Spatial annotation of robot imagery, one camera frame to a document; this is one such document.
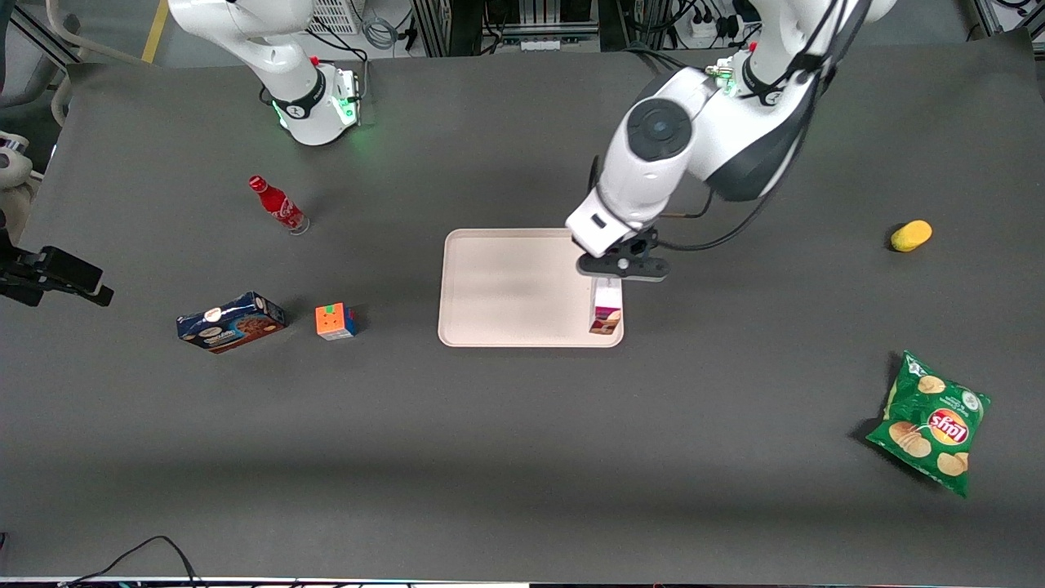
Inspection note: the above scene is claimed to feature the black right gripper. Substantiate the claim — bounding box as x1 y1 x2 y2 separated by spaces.
0 245 115 308

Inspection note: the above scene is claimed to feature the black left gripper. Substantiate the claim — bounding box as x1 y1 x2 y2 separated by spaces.
603 227 660 262

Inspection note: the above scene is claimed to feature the red tartan cookie box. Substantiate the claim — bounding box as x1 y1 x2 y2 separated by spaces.
589 278 624 336

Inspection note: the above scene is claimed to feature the beige plastic tray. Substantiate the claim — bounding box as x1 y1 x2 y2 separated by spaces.
438 228 625 349

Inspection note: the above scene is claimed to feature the blue cookie box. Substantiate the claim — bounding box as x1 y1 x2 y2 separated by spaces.
176 292 287 354

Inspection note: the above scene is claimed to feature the white perforated box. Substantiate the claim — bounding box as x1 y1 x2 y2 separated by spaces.
306 0 364 35

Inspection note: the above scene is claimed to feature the red cola bottle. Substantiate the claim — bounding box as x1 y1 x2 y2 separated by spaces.
248 175 311 236

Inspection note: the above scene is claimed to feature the white power strip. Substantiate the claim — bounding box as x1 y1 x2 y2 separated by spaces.
688 10 742 43

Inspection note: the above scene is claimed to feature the dark grey table cover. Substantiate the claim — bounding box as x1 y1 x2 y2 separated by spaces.
0 33 1045 586

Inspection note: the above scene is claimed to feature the black equipment rack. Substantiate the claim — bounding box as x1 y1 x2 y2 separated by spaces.
412 0 609 58

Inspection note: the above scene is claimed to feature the colourful puzzle cube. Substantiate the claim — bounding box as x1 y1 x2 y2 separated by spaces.
315 303 358 341

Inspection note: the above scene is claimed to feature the yellow lemon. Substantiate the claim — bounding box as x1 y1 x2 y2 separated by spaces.
890 220 933 252

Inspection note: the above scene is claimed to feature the green chips bag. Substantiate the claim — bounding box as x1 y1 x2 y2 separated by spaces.
865 350 992 498

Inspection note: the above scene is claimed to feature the black left arm base cable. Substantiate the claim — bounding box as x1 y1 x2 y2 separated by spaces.
625 42 695 78

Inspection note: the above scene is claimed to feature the black arm base cable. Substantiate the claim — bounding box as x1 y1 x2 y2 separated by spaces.
304 20 370 82
625 42 695 78

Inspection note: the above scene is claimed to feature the beige tube frame chair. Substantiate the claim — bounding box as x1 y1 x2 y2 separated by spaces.
45 0 158 127

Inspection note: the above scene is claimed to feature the thin black table-edge cable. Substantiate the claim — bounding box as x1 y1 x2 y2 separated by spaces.
61 536 202 588

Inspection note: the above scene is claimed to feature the grey coiled cable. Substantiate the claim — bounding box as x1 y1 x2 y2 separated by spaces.
361 10 402 51

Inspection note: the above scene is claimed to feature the black right arm base cable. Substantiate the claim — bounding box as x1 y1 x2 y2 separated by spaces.
304 20 370 82

